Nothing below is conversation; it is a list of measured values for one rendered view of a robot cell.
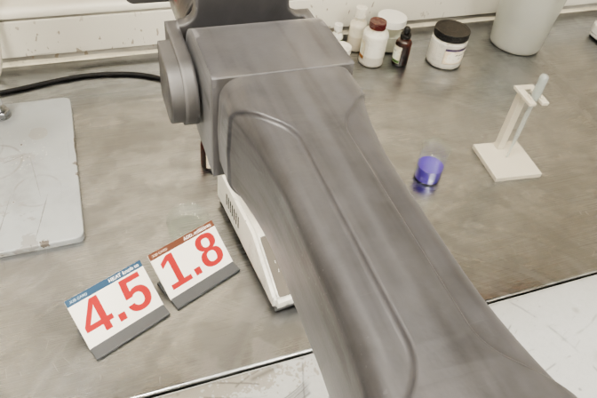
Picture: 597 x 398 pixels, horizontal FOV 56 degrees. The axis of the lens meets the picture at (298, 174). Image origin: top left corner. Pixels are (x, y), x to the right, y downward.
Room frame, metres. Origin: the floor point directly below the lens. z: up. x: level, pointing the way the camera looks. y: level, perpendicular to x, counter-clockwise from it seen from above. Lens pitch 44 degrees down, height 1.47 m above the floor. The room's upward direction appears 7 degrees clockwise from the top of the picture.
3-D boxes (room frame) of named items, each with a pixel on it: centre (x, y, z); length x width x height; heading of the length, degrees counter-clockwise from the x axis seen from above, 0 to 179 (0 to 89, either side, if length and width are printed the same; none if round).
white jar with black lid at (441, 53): (0.97, -0.25, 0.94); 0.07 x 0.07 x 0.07
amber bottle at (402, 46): (0.95, -0.16, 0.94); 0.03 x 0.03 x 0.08
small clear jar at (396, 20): (1.00, -0.14, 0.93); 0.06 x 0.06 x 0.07
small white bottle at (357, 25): (0.98, -0.08, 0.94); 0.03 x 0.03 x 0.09
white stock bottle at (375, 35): (0.94, -0.11, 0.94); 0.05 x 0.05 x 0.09
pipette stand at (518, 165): (0.69, -0.32, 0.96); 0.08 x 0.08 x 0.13; 18
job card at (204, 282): (0.40, 0.11, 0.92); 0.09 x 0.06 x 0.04; 137
